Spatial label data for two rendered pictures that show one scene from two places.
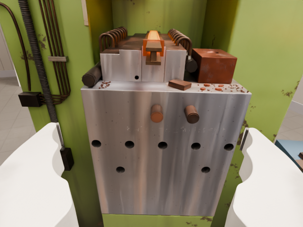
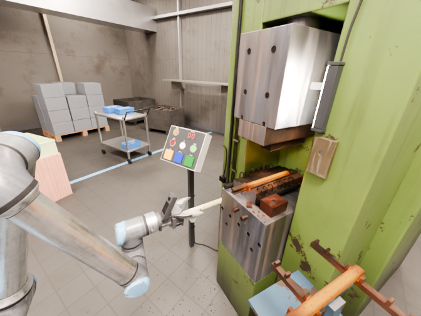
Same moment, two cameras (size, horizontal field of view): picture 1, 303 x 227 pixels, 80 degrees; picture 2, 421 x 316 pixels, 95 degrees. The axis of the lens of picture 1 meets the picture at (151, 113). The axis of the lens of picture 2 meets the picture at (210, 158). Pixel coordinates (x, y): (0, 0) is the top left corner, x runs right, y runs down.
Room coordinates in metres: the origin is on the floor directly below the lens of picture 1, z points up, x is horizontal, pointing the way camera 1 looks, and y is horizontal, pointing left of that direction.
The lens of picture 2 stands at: (-0.25, -0.69, 1.60)
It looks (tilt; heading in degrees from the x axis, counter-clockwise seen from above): 24 degrees down; 58
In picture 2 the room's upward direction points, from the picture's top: 2 degrees clockwise
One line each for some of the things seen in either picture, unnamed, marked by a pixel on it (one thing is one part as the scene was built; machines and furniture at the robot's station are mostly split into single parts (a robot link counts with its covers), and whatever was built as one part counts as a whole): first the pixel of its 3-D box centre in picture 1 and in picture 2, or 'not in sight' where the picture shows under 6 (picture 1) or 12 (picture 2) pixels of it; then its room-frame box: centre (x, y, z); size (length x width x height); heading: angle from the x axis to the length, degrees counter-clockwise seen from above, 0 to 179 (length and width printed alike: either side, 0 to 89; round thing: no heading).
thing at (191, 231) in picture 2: not in sight; (190, 201); (0.35, 0.58, 0.54); 0.04 x 0.04 x 1.08; 0
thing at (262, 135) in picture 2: not in sight; (278, 126); (0.65, 0.03, 1.32); 0.42 x 0.20 x 0.10; 0
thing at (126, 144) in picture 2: not in sight; (124, 131); (0.22, 3.20, 0.48); 1.02 x 0.59 x 0.96; 123
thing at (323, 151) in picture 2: not in sight; (321, 157); (0.57, -0.29, 1.27); 0.09 x 0.02 x 0.17; 90
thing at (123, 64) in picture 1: (145, 49); (268, 181); (0.65, 0.03, 0.96); 0.42 x 0.20 x 0.09; 0
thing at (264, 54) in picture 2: not in sight; (294, 80); (0.65, -0.02, 1.56); 0.42 x 0.39 x 0.40; 0
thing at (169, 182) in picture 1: (158, 116); (269, 217); (0.66, -0.03, 0.69); 0.56 x 0.38 x 0.45; 0
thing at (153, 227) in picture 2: not in sight; (151, 222); (-0.11, -0.01, 0.98); 0.10 x 0.05 x 0.09; 90
